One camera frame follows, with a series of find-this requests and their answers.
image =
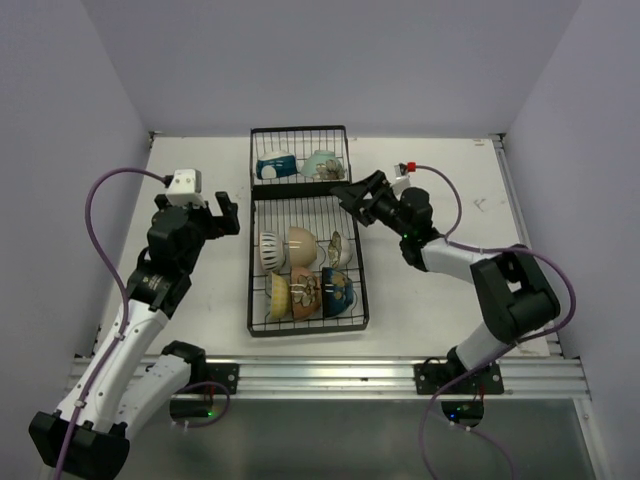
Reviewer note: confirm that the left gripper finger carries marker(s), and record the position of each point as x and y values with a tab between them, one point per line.
201	208
227	222

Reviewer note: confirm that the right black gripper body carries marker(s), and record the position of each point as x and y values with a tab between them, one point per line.
383	205

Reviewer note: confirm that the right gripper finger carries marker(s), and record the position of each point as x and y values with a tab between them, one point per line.
368	187
358	211

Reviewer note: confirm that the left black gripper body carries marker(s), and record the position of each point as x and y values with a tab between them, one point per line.
205	227

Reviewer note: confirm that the mint green floral bowl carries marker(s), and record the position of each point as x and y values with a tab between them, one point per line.
323	165

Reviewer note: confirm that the teal white dotted bowl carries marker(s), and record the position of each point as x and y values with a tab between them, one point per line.
276	164

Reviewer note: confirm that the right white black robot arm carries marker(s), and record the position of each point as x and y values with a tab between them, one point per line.
514	295

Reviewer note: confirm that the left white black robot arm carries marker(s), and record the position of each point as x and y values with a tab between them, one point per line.
89	434

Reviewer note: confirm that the white scalloped patterned bowl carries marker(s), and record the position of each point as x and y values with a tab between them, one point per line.
339	250

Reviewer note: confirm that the white bowl blue stripes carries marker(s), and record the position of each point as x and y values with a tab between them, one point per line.
271	251

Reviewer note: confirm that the beige plain bowl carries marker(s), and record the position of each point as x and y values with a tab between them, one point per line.
302	247

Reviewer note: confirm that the dark blue floral bowl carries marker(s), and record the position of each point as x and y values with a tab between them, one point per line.
337	292

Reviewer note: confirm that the yellow green patterned bowl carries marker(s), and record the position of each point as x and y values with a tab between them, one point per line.
278	294

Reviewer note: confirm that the pink floral bowl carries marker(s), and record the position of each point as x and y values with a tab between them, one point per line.
305	292

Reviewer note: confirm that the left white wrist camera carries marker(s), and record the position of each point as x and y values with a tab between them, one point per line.
185	188

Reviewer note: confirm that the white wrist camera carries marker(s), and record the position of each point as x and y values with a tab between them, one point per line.
185	188
402	180

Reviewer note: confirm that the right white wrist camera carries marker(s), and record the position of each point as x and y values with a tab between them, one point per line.
402	180

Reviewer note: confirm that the black wire dish rack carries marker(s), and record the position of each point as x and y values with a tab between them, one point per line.
277	204

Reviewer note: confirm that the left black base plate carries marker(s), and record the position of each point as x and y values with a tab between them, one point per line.
226	374

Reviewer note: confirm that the aluminium mounting rail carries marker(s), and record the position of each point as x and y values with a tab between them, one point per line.
404	378

